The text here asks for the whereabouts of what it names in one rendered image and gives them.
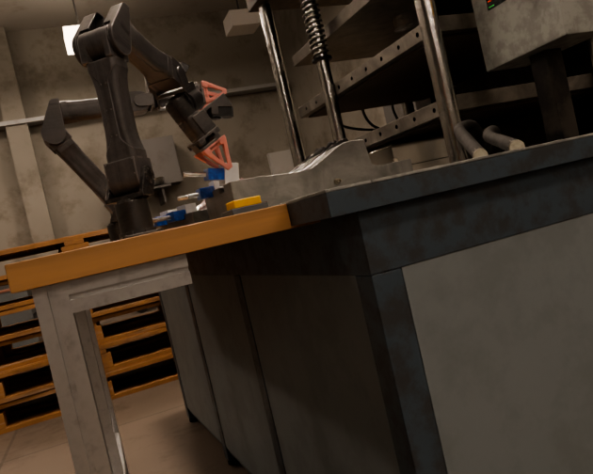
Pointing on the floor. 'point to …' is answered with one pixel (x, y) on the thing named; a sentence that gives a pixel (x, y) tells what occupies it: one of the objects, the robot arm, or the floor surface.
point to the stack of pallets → (10, 364)
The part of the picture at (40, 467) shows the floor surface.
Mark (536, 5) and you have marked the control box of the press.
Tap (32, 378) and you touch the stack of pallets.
